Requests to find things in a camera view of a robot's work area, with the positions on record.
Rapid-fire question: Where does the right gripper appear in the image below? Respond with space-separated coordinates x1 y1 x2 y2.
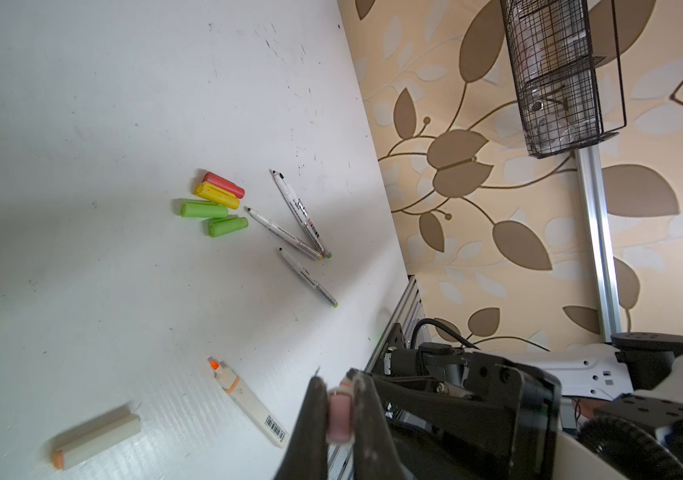
373 343 561 479

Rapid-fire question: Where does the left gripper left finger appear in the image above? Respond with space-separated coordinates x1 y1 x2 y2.
275 376 330 480

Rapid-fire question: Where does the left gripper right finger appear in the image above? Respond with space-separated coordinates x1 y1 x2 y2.
349 370 405 480

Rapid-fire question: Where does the white marker cap pink end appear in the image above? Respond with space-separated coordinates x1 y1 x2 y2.
327 383 355 445

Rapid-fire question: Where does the white marker orange tip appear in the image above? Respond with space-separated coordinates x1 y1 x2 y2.
208 357 290 448

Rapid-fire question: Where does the white marker cap orange end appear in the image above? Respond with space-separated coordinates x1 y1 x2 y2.
51 405 142 471

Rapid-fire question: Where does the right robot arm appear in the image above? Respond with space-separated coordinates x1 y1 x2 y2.
373 333 683 479

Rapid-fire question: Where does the thin pen yellow end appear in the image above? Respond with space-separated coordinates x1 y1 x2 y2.
244 206 323 261

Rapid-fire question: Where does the green highlighter cap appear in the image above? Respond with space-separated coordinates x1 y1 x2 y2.
180 201 230 219
208 216 249 238

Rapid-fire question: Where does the red highlighter cap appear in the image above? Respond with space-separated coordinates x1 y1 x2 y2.
203 172 245 199

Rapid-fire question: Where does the yellow highlighter cap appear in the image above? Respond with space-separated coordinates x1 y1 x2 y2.
193 182 241 210

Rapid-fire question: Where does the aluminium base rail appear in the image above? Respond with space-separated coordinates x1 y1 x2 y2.
328 275 423 479

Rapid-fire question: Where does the aluminium cage frame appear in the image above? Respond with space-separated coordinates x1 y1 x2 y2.
575 145 623 343

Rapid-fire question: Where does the side wire basket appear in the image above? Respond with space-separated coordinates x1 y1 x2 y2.
501 1 625 158

